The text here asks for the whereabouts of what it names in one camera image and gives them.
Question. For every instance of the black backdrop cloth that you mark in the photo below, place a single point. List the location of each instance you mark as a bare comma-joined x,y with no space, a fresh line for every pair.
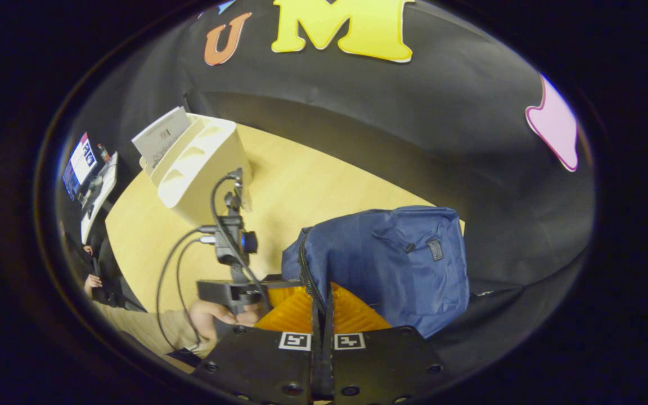
414,112

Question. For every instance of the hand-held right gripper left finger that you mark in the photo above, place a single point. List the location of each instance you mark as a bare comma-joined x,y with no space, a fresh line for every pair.
262,365

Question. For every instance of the grey book with dark picture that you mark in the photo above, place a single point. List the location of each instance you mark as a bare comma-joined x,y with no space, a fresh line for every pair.
161,138

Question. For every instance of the red bottle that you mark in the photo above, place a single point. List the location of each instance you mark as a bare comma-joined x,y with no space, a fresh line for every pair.
104,152

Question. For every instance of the computer monitor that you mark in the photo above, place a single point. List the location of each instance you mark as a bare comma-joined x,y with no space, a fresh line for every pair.
81,163

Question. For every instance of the white plastic bookshelf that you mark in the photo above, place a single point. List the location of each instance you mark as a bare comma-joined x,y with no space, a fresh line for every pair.
206,169

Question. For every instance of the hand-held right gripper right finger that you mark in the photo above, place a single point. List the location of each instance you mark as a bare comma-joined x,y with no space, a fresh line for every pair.
380,365

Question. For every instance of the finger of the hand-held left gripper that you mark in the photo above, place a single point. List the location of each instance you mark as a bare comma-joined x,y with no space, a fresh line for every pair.
282,280

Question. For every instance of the blue schoolbag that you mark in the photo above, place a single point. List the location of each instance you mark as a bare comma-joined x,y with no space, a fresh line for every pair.
386,270

